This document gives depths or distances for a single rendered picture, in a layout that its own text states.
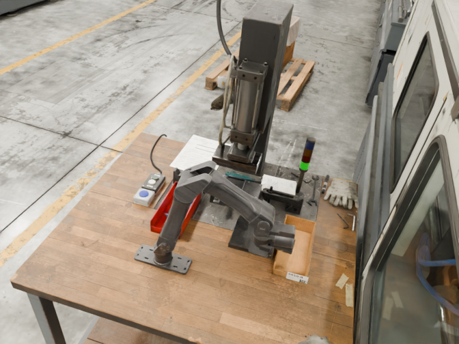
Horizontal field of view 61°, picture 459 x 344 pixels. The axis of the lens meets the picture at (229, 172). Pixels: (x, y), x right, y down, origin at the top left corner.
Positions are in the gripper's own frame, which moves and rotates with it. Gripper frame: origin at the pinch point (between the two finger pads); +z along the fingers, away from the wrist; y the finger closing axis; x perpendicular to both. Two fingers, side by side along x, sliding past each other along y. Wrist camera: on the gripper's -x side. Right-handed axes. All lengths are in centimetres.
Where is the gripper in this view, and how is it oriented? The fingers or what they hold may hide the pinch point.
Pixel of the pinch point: (260, 246)
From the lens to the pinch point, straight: 142.9
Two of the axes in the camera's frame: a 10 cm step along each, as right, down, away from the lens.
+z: 0.4, 4.0, 9.2
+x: -9.5, -2.7, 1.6
